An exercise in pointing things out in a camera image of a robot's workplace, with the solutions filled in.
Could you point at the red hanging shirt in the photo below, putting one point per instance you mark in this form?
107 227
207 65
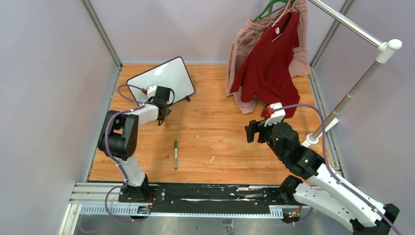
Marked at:
264 75

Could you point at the white clothes rack base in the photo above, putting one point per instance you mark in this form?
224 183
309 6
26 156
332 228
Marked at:
311 140

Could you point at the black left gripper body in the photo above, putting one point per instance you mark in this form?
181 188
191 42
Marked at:
167 112

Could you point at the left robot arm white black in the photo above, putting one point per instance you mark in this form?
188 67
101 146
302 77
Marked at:
118 138

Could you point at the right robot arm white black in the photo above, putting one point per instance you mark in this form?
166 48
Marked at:
314 183

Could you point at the pink hanging garment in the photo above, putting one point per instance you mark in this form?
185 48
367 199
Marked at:
250 34

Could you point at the silver clothes rack pole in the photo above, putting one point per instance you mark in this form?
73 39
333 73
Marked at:
351 81

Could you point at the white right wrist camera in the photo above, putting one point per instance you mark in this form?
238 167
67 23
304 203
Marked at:
275 114

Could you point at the green clothes hanger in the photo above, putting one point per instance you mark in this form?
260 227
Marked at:
268 10

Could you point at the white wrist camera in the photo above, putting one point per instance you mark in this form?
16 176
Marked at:
275 114
151 91

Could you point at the white whiteboard black frame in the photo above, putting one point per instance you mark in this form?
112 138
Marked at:
172 74

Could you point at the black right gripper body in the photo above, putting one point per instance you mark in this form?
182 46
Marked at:
265 134

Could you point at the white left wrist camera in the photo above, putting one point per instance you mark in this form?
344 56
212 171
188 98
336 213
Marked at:
151 91

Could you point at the green marker pen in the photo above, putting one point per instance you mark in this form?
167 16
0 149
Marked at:
176 154

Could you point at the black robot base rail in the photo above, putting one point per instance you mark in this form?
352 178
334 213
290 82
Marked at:
186 200

